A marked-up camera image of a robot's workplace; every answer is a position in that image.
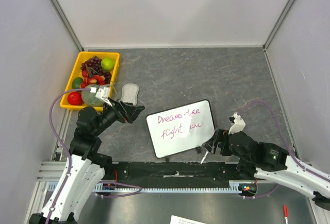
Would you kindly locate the light green apple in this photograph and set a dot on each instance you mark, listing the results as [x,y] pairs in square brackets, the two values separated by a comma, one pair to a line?
[108,64]

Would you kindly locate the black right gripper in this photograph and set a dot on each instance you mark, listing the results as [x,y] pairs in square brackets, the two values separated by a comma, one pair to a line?
[219,142]

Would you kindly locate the purple grape bunch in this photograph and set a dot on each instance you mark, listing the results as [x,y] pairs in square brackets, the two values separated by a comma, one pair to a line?
[93,67]

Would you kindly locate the white paper sheet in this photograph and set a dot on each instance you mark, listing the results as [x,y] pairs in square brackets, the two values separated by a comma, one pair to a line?
[180,220]

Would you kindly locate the yellow plastic fruit tray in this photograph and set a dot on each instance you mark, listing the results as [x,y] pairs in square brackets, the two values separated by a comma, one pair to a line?
[76,72]

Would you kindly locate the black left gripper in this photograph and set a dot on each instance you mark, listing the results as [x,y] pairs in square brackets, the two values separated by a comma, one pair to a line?
[132,111]

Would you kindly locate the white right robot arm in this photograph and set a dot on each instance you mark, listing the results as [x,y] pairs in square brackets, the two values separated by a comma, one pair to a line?
[271,162]

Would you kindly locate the aluminium left corner post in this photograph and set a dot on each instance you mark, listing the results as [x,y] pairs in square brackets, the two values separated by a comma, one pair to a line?
[67,25]

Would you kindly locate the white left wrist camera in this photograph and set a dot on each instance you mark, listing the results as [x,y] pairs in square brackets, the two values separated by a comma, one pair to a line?
[102,94]

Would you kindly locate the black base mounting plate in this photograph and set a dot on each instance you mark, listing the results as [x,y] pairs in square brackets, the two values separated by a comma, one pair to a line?
[175,174]

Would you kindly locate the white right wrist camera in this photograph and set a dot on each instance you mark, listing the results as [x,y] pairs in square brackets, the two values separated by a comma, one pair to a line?
[238,124]

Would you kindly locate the aluminium corner post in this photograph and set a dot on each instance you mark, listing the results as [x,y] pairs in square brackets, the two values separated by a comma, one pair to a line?
[67,25]
[280,20]

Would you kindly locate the dark green lime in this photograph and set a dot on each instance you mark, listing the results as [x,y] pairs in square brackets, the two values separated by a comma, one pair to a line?
[77,82]

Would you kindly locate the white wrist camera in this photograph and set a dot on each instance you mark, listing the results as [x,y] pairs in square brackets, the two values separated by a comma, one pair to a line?
[238,124]
[102,94]

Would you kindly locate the small black framed whiteboard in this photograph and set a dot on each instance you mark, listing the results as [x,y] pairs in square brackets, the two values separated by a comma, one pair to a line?
[181,128]

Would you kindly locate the green netted melon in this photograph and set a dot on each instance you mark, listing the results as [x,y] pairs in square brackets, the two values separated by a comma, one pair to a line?
[89,98]

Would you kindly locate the red strawberries cluster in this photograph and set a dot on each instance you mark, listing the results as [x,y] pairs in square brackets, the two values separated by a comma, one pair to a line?
[88,79]

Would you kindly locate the aluminium right corner post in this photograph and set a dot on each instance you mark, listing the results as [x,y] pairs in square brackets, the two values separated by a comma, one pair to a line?
[280,20]

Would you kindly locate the grey whiteboard eraser sponge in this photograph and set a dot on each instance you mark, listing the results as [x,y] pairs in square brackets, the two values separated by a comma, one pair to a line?
[130,93]

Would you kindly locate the red capped marker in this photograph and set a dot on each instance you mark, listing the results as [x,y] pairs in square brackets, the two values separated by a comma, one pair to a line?
[285,210]

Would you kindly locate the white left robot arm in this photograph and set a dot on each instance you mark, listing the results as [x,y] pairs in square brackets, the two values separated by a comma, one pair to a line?
[85,166]

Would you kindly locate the white marker with magenta cap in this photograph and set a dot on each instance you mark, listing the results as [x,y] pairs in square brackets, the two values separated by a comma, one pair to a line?
[204,157]

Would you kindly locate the red apple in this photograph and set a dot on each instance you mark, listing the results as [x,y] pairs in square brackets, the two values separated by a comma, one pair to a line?
[75,99]

